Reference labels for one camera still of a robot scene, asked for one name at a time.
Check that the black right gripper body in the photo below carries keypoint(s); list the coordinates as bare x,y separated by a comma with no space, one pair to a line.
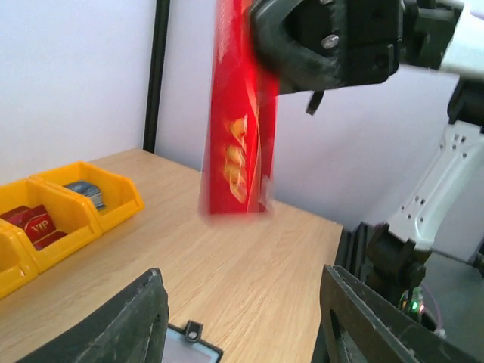
381,35

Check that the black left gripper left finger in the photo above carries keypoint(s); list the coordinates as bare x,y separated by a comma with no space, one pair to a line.
129,327

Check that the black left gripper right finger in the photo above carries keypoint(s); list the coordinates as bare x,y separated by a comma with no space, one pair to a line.
358,325

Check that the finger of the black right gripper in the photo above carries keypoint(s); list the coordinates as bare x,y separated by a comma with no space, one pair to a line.
304,42

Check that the black card holder wallet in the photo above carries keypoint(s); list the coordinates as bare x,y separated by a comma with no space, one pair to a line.
186,345

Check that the red VIP card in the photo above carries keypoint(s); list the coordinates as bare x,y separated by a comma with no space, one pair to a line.
237,172

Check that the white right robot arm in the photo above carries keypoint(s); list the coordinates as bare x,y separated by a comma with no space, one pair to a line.
401,245

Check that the yellow bin with red cards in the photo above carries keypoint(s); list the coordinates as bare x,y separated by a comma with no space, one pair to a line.
56,224

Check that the yellow bin with black cards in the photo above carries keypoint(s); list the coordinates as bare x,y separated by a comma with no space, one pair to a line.
17,266

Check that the yellow bin with blue cards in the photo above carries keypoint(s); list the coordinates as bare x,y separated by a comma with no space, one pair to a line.
119,195

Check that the red card stack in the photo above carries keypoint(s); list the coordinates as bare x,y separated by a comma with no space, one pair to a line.
37,224

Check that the blue card stack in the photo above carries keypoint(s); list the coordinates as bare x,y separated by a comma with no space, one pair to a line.
89,190

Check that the black right rear frame post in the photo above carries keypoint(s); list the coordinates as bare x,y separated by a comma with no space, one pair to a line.
157,59

